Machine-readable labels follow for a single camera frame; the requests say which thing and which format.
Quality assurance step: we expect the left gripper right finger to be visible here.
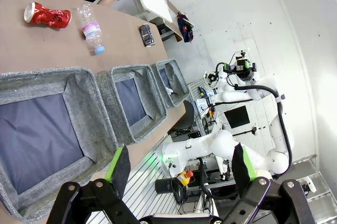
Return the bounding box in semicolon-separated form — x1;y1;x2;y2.
220;142;315;224

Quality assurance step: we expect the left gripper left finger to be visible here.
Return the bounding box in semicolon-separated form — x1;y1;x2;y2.
46;144;140;224

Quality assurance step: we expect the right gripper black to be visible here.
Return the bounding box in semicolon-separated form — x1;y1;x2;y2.
223;60;257;81

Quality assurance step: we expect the clear bottle with blue cap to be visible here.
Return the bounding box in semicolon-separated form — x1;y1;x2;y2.
76;3;106;56

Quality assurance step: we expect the red crushed drink can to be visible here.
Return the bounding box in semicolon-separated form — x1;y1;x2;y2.
23;2;72;29

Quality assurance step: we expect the black cylinder device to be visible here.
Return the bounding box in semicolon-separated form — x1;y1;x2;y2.
154;178;176;195

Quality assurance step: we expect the white electronics box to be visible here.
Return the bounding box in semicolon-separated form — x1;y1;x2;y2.
196;98;209;111

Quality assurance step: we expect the yellow emergency stop button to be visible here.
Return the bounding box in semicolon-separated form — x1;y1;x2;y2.
176;170;195;187

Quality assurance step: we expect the grey fabric basket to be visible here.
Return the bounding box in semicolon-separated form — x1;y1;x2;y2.
0;67;119;223
151;59;191;109
95;63;168;145

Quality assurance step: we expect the blue and red bag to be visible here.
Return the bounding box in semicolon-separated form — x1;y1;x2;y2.
176;12;195;43

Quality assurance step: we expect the black office chair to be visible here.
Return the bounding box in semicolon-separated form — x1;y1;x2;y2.
171;100;195;133

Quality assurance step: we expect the small white box device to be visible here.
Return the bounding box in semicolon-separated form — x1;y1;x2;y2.
302;176;318;193

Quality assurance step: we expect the black crushed drink can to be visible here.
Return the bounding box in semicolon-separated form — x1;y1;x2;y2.
138;23;156;48

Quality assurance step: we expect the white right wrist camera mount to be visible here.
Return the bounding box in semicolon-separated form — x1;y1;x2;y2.
234;49;250;60

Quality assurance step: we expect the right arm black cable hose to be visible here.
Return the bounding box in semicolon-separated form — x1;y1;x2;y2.
233;83;293;174

